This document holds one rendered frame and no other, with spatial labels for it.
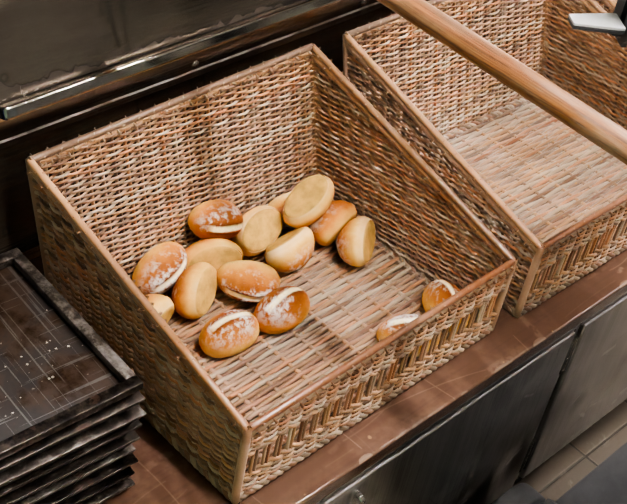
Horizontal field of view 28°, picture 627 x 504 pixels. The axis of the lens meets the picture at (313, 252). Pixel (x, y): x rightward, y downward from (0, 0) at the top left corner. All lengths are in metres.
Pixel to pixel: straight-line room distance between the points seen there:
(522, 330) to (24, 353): 0.82
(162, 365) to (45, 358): 0.18
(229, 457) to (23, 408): 0.28
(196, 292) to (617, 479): 0.95
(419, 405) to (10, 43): 0.76
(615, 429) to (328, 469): 1.13
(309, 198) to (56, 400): 0.64
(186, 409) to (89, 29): 0.52
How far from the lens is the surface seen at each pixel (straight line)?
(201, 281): 1.86
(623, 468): 2.45
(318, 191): 1.98
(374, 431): 1.80
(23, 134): 1.76
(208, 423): 1.64
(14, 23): 1.66
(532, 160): 2.36
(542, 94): 1.38
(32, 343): 1.58
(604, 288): 2.14
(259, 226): 1.98
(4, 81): 1.66
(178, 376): 1.64
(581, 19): 1.45
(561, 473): 2.63
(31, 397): 1.52
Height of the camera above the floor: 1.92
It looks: 41 degrees down
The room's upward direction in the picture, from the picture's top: 11 degrees clockwise
